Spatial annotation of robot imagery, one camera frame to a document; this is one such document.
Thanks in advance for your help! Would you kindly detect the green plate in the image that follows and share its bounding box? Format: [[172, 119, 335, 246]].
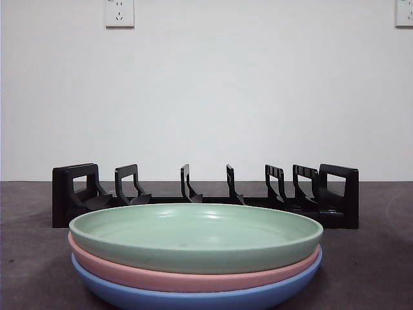
[[68, 203, 323, 275]]

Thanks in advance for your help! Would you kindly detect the pink plate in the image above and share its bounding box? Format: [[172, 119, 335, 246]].
[[67, 232, 323, 293]]

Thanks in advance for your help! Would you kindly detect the blue plate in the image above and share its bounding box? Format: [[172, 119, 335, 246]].
[[70, 248, 324, 310]]

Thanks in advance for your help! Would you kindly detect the black plate rack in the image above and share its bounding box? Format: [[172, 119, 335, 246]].
[[52, 163, 359, 231]]

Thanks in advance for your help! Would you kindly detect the white wall socket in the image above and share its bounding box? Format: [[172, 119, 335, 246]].
[[395, 0, 413, 28], [104, 0, 135, 28]]

